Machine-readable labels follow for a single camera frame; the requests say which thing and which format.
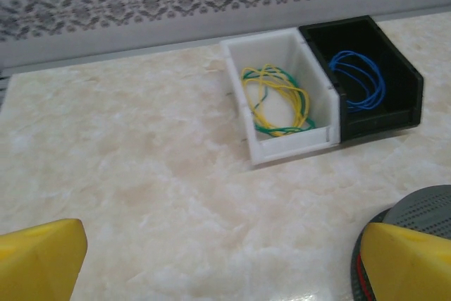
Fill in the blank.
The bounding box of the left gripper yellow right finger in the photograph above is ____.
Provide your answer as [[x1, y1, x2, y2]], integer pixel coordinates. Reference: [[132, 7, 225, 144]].
[[362, 222, 451, 301]]

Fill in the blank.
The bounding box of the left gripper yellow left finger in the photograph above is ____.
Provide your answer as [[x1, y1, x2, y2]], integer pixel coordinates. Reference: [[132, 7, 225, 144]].
[[0, 219, 88, 301]]

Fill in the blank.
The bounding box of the red wire cable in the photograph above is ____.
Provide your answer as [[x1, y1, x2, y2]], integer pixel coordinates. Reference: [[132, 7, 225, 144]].
[[356, 254, 375, 301]]

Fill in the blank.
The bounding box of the black plastic spool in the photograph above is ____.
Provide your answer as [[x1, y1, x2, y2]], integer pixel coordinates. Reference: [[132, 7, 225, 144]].
[[350, 184, 451, 301]]

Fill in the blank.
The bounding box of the black plastic bin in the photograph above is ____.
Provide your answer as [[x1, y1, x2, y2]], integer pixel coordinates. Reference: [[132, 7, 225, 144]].
[[298, 15, 424, 144]]

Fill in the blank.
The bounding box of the white plastic bin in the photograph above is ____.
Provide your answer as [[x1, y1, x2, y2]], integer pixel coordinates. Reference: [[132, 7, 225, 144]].
[[220, 27, 342, 171]]

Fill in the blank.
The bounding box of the blue wire cable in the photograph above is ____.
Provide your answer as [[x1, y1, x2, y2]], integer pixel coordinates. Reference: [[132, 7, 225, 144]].
[[328, 50, 388, 110]]

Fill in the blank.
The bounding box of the green wire cable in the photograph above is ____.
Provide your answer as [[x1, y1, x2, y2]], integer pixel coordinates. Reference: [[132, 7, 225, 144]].
[[241, 67, 317, 138]]

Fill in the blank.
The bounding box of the yellow wire cable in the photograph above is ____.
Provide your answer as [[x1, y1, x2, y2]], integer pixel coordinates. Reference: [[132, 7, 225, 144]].
[[241, 63, 311, 137]]

